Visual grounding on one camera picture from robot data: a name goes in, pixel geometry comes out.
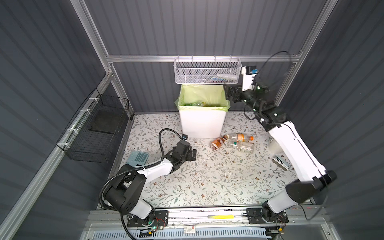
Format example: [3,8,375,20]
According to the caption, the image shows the brown cola bottle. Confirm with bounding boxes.
[210,134,230,151]

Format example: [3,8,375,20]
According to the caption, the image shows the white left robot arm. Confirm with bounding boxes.
[98,128,197,226]

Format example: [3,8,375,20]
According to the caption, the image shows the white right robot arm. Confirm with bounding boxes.
[224,66,337,223]

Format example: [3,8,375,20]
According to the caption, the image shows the clear bottle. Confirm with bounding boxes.
[231,142,254,153]

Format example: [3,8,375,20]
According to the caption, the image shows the green bin liner bag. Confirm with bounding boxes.
[175,85,231,112]

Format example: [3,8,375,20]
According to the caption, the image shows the black wire mesh basket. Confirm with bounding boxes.
[57,89,130,163]

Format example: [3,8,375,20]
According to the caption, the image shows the green bottle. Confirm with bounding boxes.
[185,101,211,107]

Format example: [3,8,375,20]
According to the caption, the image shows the white tube in basket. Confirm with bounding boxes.
[217,74,239,82]

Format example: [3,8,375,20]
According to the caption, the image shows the white wire mesh basket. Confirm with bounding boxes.
[173,58,242,85]

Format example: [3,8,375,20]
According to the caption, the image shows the orange label bottle top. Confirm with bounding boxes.
[230,133,255,142]

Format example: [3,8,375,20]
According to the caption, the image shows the metal clip tool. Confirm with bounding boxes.
[272,156,289,172]

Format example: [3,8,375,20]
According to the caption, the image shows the white plastic trash bin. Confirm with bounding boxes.
[179,107,228,139]

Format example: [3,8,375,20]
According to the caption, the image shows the white cup with pens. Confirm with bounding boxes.
[269,139,284,155]

